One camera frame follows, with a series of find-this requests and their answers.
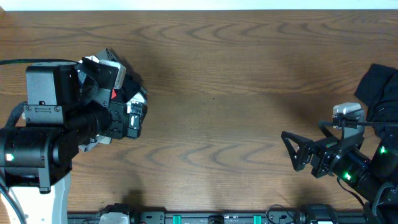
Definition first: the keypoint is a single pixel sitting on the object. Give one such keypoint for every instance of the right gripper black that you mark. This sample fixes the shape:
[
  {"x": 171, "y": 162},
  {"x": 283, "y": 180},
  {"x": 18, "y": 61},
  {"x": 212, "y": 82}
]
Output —
[{"x": 327, "y": 147}]

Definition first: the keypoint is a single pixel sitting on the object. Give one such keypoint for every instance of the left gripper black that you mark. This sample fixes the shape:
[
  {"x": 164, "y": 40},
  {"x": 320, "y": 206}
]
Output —
[{"x": 119, "y": 121}]

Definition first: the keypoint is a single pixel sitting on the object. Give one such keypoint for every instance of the black garment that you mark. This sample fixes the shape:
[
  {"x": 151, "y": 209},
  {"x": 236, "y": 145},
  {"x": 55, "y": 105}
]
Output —
[{"x": 378, "y": 91}]

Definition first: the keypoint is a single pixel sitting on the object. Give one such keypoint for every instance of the black leggings red waistband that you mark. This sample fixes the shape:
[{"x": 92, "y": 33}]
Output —
[{"x": 129, "y": 90}]

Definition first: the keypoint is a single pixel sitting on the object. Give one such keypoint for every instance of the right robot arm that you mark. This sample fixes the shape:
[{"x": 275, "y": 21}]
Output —
[{"x": 373, "y": 181}]

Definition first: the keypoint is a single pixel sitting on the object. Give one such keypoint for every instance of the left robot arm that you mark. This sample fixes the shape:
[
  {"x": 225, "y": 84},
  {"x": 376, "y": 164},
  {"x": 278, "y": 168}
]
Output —
[{"x": 71, "y": 106}]

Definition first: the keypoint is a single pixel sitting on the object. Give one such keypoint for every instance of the white folded t-shirt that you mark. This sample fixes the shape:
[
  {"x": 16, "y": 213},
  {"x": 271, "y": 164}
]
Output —
[{"x": 104, "y": 79}]

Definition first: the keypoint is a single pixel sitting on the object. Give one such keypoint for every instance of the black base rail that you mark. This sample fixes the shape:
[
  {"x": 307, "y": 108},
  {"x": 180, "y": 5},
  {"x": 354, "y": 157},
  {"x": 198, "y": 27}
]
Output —
[{"x": 311, "y": 214}]

